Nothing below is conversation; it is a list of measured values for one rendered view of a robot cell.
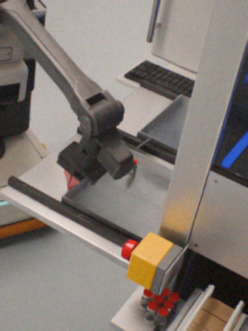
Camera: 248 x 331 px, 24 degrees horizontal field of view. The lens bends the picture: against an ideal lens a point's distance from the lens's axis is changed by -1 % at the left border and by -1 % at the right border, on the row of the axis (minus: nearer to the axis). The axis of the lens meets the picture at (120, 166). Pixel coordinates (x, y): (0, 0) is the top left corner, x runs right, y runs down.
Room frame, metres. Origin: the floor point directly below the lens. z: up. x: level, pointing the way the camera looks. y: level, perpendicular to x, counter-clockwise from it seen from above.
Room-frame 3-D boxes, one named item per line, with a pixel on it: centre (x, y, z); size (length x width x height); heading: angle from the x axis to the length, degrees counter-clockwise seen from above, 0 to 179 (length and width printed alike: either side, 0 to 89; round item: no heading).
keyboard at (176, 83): (1.77, -0.16, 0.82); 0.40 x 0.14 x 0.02; 65
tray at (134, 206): (1.06, -0.09, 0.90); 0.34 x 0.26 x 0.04; 66
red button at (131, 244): (0.80, -0.05, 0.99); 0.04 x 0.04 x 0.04; 65
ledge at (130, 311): (0.75, -0.12, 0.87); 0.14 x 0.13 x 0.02; 65
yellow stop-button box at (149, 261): (0.78, -0.09, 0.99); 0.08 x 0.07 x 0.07; 65
